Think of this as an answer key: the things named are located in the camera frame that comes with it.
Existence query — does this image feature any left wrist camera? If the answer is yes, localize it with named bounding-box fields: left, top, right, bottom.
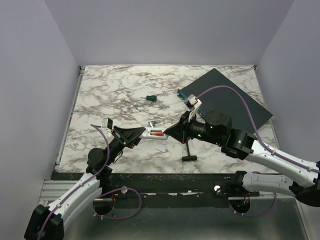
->
left=101, top=118, right=113, bottom=130

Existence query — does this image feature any green stubby screwdriver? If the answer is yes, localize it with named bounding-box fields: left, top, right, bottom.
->
left=141, top=95, right=157, bottom=102

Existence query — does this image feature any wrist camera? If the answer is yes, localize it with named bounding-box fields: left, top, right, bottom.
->
left=183, top=94, right=202, bottom=122
left=101, top=118, right=113, bottom=130

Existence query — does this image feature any white remote control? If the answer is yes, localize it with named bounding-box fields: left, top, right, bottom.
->
left=139, top=127, right=169, bottom=140

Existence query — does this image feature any white battery cover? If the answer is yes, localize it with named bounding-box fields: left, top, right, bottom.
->
left=154, top=145, right=168, bottom=153

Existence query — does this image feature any aluminium frame rail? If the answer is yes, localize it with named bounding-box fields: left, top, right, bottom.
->
left=38, top=180, right=292, bottom=205

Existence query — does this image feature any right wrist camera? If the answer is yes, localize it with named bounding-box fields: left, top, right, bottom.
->
left=183, top=94, right=202, bottom=122

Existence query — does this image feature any dark network switch box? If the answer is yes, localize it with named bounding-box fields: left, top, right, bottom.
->
left=178, top=68, right=273, bottom=134

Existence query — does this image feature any black hammer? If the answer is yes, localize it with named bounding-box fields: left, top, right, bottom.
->
left=181, top=142, right=198, bottom=162

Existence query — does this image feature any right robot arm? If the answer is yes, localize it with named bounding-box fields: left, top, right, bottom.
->
left=164, top=110, right=320, bottom=207

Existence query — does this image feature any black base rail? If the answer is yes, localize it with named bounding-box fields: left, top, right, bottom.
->
left=92, top=171, right=260, bottom=214

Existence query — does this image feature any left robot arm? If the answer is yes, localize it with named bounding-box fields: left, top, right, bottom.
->
left=24, top=126, right=146, bottom=240

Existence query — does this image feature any red battery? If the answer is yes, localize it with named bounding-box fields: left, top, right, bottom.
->
left=150, top=132, right=164, bottom=136

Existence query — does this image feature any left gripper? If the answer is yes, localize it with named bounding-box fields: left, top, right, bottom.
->
left=105, top=125, right=147, bottom=166

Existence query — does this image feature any chrome faucet tap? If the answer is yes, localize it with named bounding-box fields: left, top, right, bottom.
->
left=148, top=120, right=161, bottom=128

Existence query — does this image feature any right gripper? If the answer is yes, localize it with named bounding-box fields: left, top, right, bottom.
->
left=164, top=110, right=222, bottom=146

